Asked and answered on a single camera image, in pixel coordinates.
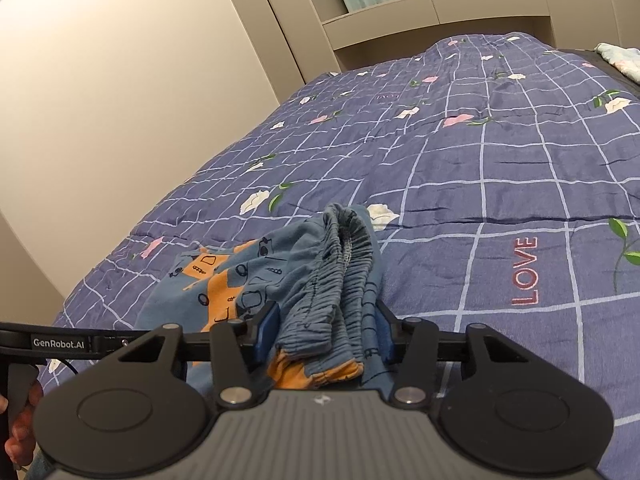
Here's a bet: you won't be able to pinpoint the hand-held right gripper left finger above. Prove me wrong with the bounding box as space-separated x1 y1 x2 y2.
102 301 282 409

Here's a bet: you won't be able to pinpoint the beige bed headboard shelf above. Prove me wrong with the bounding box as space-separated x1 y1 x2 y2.
212 0 640 73

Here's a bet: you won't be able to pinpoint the light blue crumpled cloth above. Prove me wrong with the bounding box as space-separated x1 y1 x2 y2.
594 42 640 83

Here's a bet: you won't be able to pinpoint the blue plaid floral blanket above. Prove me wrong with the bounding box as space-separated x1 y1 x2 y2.
37 32 640 480

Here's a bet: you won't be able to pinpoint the person's left hand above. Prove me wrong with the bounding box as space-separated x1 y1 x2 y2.
0 379 46 467

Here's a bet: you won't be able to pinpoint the blue pants with orange print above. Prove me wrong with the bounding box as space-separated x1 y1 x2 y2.
137 202 401 401

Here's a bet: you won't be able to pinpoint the grey quilted mattress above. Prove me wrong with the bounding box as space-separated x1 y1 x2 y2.
555 46 640 92

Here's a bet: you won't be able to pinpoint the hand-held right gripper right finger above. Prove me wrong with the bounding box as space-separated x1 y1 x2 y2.
375 300 542 409

